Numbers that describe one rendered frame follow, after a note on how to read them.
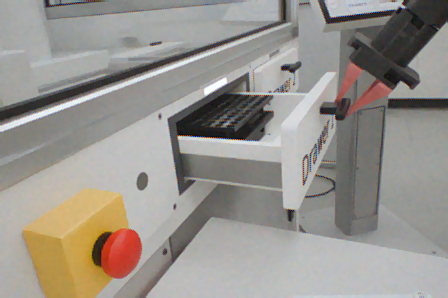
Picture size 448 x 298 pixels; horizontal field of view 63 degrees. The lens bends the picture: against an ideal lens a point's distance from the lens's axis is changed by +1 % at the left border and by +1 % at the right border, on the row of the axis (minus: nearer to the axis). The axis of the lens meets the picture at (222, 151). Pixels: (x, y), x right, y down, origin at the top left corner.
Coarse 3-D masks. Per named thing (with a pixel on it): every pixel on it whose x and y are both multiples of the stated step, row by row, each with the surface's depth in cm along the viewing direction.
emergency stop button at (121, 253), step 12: (108, 240) 29; (120, 240) 29; (132, 240) 30; (108, 252) 28; (120, 252) 29; (132, 252) 30; (108, 264) 28; (120, 264) 29; (132, 264) 30; (120, 276) 29
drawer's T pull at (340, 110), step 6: (324, 102) 52; (330, 102) 52; (336, 102) 52; (342, 102) 51; (348, 102) 52; (324, 108) 51; (330, 108) 50; (336, 108) 50; (342, 108) 49; (348, 108) 52; (324, 114) 51; (330, 114) 51; (336, 114) 48; (342, 114) 48
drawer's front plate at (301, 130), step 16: (320, 80) 58; (336, 80) 63; (320, 96) 51; (336, 96) 65; (304, 112) 43; (288, 128) 40; (304, 128) 43; (320, 128) 53; (288, 144) 41; (304, 144) 44; (320, 144) 54; (288, 160) 41; (320, 160) 55; (288, 176) 42; (304, 176) 46; (288, 192) 43; (304, 192) 46; (288, 208) 44
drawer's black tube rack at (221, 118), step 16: (224, 96) 66; (240, 96) 65; (256, 96) 64; (208, 112) 57; (224, 112) 57; (240, 112) 56; (272, 112) 64; (192, 128) 52; (208, 128) 51; (240, 128) 58; (256, 128) 57
